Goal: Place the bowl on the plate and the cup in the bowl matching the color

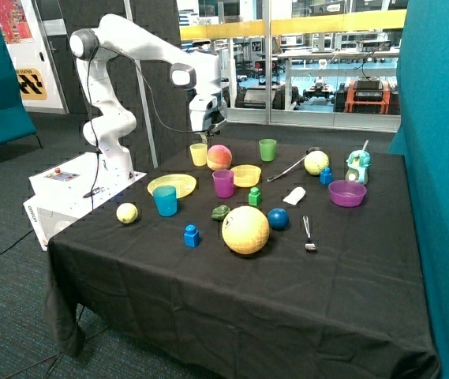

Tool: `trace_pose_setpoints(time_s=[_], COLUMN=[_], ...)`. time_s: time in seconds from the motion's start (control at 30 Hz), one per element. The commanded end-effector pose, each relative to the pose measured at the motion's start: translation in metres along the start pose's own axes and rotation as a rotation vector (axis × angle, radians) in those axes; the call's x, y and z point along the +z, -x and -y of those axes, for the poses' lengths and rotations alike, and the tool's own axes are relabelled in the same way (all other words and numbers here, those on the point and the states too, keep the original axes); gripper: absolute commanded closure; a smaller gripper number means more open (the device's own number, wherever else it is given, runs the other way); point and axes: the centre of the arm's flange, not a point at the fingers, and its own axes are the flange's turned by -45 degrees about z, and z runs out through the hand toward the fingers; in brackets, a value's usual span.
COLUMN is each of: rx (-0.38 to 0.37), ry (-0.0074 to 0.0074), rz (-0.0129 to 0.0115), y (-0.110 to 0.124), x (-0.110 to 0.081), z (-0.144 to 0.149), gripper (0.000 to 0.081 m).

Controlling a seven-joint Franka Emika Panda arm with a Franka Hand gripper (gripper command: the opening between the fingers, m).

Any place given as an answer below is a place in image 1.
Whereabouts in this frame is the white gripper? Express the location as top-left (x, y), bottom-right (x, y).
top-left (189, 94), bottom-right (227, 143)

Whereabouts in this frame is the yellow plastic cup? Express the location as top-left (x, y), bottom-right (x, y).
top-left (189, 143), bottom-right (208, 167)

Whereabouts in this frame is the yellow plastic bowl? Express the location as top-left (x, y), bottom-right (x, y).
top-left (231, 164), bottom-right (262, 188)

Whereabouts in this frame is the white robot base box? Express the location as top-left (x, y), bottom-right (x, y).
top-left (24, 152), bottom-right (145, 250)

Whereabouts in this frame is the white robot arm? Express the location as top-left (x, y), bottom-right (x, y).
top-left (69, 14), bottom-right (227, 183)

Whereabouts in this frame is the magenta plastic cup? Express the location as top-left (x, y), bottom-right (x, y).
top-left (212, 169), bottom-right (234, 198)

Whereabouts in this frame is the yellow plastic plate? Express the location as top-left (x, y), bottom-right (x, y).
top-left (147, 174), bottom-right (197, 199)

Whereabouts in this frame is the green plastic cup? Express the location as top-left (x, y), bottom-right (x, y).
top-left (259, 138), bottom-right (277, 162)

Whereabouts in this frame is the blue plastic cup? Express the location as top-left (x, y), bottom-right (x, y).
top-left (153, 186), bottom-right (178, 217)

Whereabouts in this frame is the purple plastic bowl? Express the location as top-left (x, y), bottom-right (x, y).
top-left (328, 180), bottom-right (367, 208)

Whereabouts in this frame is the orange pink soft ball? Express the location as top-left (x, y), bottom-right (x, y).
top-left (207, 144), bottom-right (232, 171)

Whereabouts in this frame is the green toy pepper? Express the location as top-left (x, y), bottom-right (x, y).
top-left (211, 205), bottom-right (231, 222)

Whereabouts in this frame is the green toy block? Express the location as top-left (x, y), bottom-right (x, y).
top-left (248, 187), bottom-right (262, 207)

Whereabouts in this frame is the blue toy block front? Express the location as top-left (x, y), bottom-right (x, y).
top-left (183, 224), bottom-right (200, 248)

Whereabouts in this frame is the blue toy block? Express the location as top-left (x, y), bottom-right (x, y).
top-left (319, 167), bottom-right (333, 186)
top-left (183, 224), bottom-right (200, 248)

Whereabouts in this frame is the large yellow smiley ball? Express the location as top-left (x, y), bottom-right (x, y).
top-left (222, 206), bottom-right (270, 255)

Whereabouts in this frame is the black ladle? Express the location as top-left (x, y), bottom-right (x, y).
top-left (266, 146), bottom-right (321, 182)

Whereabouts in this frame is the white folded cloth piece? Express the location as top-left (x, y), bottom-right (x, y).
top-left (283, 186), bottom-right (306, 206)

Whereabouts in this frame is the dark blue ball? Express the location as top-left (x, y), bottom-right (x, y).
top-left (268, 208), bottom-right (290, 231)

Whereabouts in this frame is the small yellow ball left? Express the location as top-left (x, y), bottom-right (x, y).
top-left (116, 203), bottom-right (139, 224)

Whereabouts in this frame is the yellow ball back right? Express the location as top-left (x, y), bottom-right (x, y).
top-left (304, 151), bottom-right (329, 176)

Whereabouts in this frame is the black marker pen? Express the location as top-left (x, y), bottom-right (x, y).
top-left (83, 187), bottom-right (104, 198)

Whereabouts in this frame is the blue toy block back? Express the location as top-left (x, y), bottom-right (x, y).
top-left (319, 167), bottom-right (333, 186)

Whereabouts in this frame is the black tablecloth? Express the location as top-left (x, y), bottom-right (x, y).
top-left (46, 147), bottom-right (441, 378)

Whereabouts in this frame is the metal fork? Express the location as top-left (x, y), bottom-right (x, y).
top-left (302, 216), bottom-right (317, 253)

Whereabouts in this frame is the teal toy dispenser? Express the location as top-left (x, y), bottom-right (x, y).
top-left (345, 140), bottom-right (371, 185)

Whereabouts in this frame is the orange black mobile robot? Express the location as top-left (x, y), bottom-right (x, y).
top-left (333, 76), bottom-right (400, 115)

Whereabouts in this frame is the yellow black sign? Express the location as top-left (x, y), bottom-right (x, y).
top-left (16, 68), bottom-right (47, 101)

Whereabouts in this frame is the teal partition right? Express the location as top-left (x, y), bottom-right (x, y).
top-left (390, 1), bottom-right (449, 378)

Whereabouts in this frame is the red poster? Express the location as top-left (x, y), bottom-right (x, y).
top-left (0, 0), bottom-right (34, 45)

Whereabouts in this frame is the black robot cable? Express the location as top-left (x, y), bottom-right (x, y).
top-left (83, 45), bottom-right (205, 199)

